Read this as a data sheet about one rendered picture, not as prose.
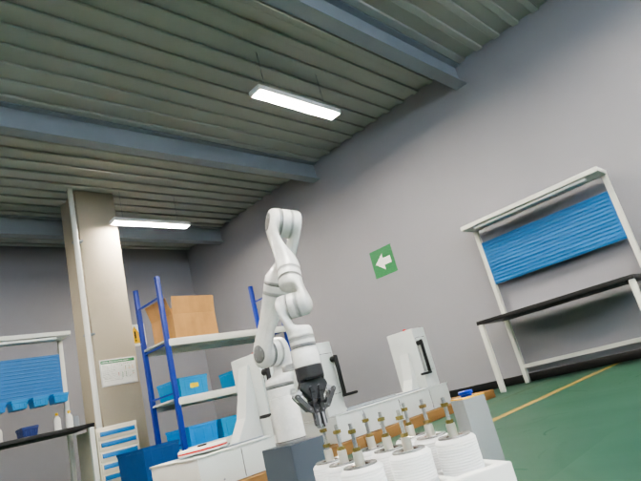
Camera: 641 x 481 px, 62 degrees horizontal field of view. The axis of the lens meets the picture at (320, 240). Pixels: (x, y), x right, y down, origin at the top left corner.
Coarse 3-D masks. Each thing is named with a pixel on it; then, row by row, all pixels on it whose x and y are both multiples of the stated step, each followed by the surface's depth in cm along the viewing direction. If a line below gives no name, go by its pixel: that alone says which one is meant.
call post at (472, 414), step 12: (480, 396) 144; (456, 408) 146; (468, 408) 142; (480, 408) 143; (456, 420) 147; (468, 420) 141; (480, 420) 142; (480, 432) 141; (492, 432) 142; (480, 444) 140; (492, 444) 140; (492, 456) 139; (504, 456) 140
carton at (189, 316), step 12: (180, 300) 635; (192, 300) 647; (204, 300) 661; (156, 312) 638; (168, 312) 625; (180, 312) 631; (192, 312) 644; (204, 312) 657; (156, 324) 642; (168, 324) 626; (180, 324) 625; (192, 324) 637; (204, 324) 650; (216, 324) 663; (156, 336) 640; (180, 336) 619
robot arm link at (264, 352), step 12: (264, 288) 168; (276, 288) 166; (264, 300) 168; (264, 312) 168; (276, 312) 166; (264, 324) 167; (276, 324) 167; (264, 336) 167; (264, 348) 167; (276, 348) 168; (264, 360) 167; (276, 360) 168
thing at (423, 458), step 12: (396, 456) 116; (408, 456) 114; (420, 456) 114; (396, 468) 115; (408, 468) 113; (420, 468) 113; (432, 468) 115; (396, 480) 115; (408, 480) 113; (420, 480) 112; (432, 480) 113
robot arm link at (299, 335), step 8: (280, 296) 147; (280, 304) 145; (280, 312) 144; (288, 312) 145; (280, 320) 145; (288, 320) 145; (288, 328) 143; (296, 328) 143; (304, 328) 143; (288, 336) 144; (296, 336) 142; (304, 336) 142; (312, 336) 144; (296, 344) 142; (304, 344) 141; (312, 344) 142
